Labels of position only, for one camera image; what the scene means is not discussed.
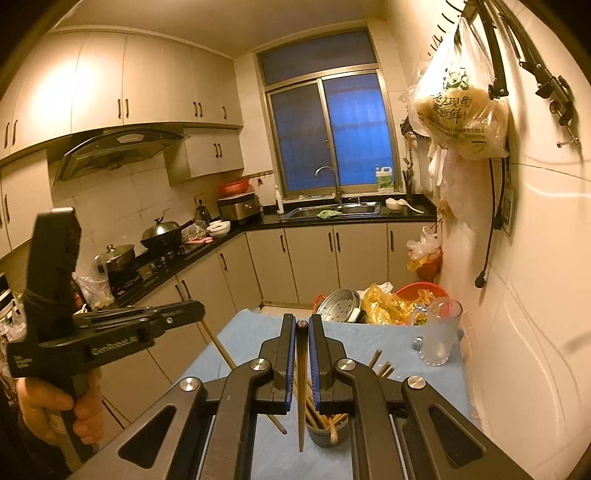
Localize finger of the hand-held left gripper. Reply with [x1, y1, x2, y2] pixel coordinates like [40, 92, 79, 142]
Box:
[134, 300, 206, 331]

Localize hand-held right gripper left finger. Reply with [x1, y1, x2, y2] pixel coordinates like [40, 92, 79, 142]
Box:
[74, 314, 297, 480]

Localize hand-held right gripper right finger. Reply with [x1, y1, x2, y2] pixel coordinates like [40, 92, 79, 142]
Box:
[308, 315, 536, 480]

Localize long wooden chopstick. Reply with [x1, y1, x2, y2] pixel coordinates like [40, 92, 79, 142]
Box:
[296, 320, 310, 453]
[201, 318, 288, 436]

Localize bundle of chopsticks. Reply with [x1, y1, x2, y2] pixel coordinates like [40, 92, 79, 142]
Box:
[302, 394, 352, 446]

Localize black utensil cup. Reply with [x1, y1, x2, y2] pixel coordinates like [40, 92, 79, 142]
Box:
[305, 413, 352, 448]

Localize person's left forearm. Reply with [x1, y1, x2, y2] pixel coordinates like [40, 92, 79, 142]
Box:
[0, 383, 70, 480]

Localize person's left hand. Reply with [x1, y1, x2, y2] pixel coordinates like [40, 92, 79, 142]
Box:
[17, 374, 106, 447]

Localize blue tablecloth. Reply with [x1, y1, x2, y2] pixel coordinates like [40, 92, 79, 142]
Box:
[173, 308, 472, 480]

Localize metal steamer pot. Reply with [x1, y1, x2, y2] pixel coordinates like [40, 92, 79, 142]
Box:
[315, 288, 366, 325]

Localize gas stove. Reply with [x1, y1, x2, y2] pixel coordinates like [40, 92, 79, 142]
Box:
[110, 247, 188, 297]

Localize crumpled clear plastic bag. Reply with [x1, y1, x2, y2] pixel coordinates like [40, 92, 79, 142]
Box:
[73, 274, 116, 311]

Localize steel pot with lid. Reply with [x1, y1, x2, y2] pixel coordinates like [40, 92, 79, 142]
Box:
[94, 243, 137, 283]

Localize clear plastic food bag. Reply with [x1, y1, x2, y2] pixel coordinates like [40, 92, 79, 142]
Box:
[181, 220, 216, 245]

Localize black wok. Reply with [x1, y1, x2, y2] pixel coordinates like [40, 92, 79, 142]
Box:
[139, 209, 195, 251]

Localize yellow plastic bags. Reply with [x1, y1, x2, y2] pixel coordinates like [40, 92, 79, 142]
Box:
[360, 282, 417, 326]

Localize lower kitchen cabinets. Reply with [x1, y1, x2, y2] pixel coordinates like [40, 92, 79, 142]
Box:
[97, 220, 438, 428]

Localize kitchen cabinets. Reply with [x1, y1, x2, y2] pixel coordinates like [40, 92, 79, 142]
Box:
[0, 30, 245, 161]
[97, 220, 438, 428]

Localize silver rice cooker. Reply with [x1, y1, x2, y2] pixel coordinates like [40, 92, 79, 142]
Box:
[217, 193, 262, 226]

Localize clear glass mug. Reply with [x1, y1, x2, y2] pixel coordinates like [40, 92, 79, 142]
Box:
[409, 298, 464, 367]

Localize large red basin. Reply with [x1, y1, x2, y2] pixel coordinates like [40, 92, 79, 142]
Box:
[394, 282, 450, 306]

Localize tall side cabinet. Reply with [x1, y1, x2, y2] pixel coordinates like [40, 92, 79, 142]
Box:
[0, 159, 55, 260]

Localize red plastic basin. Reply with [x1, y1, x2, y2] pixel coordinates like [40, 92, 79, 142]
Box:
[216, 178, 253, 197]

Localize orange trash bin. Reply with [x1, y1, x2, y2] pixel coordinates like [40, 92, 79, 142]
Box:
[406, 225, 444, 282]

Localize steel sink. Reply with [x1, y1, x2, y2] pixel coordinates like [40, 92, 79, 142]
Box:
[281, 201, 382, 223]

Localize black countertop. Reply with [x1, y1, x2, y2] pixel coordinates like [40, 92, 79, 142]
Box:
[69, 194, 438, 319]

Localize white ladle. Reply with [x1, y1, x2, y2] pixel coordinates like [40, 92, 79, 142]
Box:
[385, 197, 426, 216]

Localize metal faucet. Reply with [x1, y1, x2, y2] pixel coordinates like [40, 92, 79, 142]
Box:
[315, 166, 345, 209]

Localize range hood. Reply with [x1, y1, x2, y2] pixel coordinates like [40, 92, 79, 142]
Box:
[52, 128, 191, 186]

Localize green label detergent bottle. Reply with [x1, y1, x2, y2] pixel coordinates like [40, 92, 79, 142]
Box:
[375, 165, 396, 194]

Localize kitchen window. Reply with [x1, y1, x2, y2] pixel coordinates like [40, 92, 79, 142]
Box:
[255, 28, 403, 202]

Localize hanging white plastic bags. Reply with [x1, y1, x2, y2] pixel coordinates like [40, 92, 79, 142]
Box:
[426, 137, 463, 219]

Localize upper kitchen cabinets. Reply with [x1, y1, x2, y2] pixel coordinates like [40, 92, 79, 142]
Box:
[0, 30, 245, 161]

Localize hanging plastic bag of bread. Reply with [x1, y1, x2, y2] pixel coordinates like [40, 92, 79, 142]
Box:
[405, 17, 512, 161]

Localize small wall cabinet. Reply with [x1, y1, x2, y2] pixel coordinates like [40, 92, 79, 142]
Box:
[164, 129, 246, 186]

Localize black wall cable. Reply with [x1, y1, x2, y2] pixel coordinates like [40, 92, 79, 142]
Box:
[475, 157, 509, 289]

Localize wall power outlet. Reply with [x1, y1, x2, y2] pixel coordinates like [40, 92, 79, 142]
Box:
[502, 184, 516, 237]

